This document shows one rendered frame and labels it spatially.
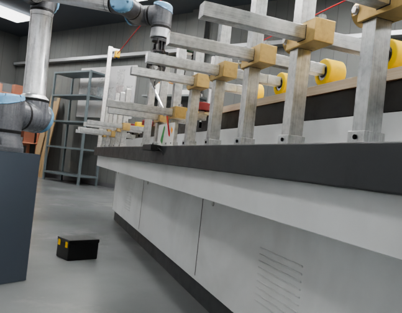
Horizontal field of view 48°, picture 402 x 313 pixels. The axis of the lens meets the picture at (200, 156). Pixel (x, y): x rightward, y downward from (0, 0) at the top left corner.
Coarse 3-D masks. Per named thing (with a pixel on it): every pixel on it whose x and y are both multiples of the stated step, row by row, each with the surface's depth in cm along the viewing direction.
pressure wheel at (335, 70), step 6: (324, 60) 129; (330, 60) 128; (330, 66) 126; (336, 66) 127; (342, 66) 128; (324, 72) 129; (330, 72) 126; (336, 72) 127; (342, 72) 127; (318, 78) 131; (324, 78) 128; (330, 78) 127; (336, 78) 127; (342, 78) 128; (318, 84) 131
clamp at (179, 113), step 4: (172, 108) 192; (176, 108) 188; (180, 108) 188; (184, 108) 189; (176, 112) 188; (180, 112) 188; (184, 112) 189; (168, 116) 196; (172, 116) 191; (176, 116) 188; (180, 116) 189; (184, 116) 189
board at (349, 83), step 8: (392, 72) 101; (400, 72) 99; (344, 80) 118; (352, 80) 114; (392, 80) 102; (312, 88) 132; (320, 88) 128; (328, 88) 124; (336, 88) 120; (344, 88) 117; (352, 88) 115; (272, 96) 154; (280, 96) 149; (232, 104) 186; (264, 104) 159; (208, 112) 213; (224, 112) 195
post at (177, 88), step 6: (180, 48) 196; (180, 54) 196; (180, 72) 196; (174, 84) 196; (180, 84) 196; (174, 90) 195; (180, 90) 196; (174, 96) 195; (180, 96) 196; (174, 102) 195; (180, 102) 196; (174, 120) 195; (174, 132) 195; (174, 138) 195
